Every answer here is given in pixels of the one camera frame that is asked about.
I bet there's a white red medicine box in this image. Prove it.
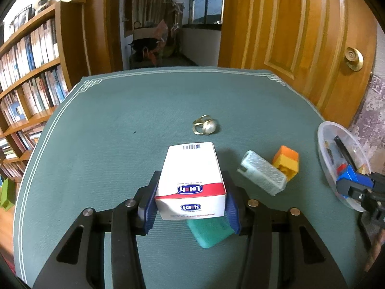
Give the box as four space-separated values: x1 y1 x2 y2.
155 142 226 221

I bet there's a teal dental floss case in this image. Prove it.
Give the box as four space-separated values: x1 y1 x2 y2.
187 217 234 249

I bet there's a pale teal small box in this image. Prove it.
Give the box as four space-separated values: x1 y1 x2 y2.
237 150 287 196

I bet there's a yellow white small box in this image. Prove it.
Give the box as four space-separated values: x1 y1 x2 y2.
357 164 371 175

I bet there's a red duplo brick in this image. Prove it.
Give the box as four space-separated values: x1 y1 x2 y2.
337 163 348 175

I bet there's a person's hand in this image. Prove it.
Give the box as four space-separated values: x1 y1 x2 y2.
364 230 385 273

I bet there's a blue duplo brick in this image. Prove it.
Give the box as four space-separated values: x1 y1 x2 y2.
336 165 374 191

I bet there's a clear plastic bowl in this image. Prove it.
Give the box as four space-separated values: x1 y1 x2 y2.
317 121 372 213

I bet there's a black curved plastic piece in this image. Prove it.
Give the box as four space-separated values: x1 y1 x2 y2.
334 136 358 171

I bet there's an orange yellow duplo block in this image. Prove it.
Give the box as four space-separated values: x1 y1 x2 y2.
272 145 300 181

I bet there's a green table mat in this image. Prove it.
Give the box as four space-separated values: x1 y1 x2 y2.
14 67 367 287

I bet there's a green box on floor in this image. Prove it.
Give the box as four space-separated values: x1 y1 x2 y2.
1 178 16 211

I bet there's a brass door knob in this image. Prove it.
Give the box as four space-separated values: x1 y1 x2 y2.
344 47 364 72

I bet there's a wooden door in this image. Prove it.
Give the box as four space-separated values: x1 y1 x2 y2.
218 0 377 127

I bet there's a wooden bookshelf with books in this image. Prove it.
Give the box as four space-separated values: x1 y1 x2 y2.
1 1 87 183

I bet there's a gold pearl ring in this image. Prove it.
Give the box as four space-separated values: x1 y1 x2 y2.
191 113 219 136

